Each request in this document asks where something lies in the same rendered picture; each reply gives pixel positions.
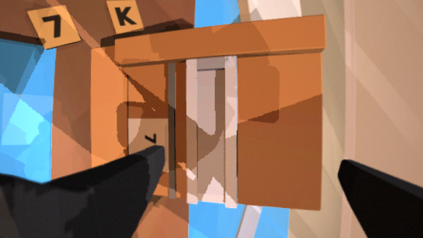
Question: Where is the tan square tile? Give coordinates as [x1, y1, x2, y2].
[106, 0, 144, 35]
[27, 5, 81, 50]

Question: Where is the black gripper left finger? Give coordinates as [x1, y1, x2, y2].
[0, 146, 165, 238]

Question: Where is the white rectangular card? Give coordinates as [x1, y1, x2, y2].
[235, 205, 263, 238]

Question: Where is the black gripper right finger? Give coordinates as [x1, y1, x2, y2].
[338, 159, 423, 238]

